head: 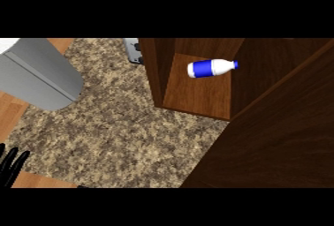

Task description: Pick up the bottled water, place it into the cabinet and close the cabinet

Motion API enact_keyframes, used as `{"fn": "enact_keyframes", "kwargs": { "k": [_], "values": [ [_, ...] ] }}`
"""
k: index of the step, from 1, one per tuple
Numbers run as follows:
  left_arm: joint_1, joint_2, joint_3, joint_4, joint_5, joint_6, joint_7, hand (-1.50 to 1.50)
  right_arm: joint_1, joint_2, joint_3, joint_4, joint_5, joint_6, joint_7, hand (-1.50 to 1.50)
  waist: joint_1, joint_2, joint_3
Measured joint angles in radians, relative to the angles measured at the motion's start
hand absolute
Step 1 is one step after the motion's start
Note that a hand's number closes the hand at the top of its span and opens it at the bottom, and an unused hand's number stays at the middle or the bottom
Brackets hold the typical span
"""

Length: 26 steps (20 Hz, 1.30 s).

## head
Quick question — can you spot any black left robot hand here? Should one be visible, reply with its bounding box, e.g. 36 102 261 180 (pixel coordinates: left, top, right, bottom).
0 143 31 189

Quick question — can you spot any white bottle with blue label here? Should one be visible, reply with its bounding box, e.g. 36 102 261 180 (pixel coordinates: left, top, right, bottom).
186 58 239 79

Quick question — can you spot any grey rounded appliance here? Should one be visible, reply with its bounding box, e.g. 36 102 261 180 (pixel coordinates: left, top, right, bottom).
0 37 84 111

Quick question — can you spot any small grey appliance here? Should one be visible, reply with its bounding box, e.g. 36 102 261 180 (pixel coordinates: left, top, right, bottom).
122 37 144 65

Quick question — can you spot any brown wooden cabinet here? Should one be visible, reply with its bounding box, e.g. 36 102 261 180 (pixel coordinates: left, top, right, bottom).
137 37 334 122

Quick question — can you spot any brown wooden cabinet door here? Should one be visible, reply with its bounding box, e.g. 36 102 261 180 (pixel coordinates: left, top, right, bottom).
180 39 334 189

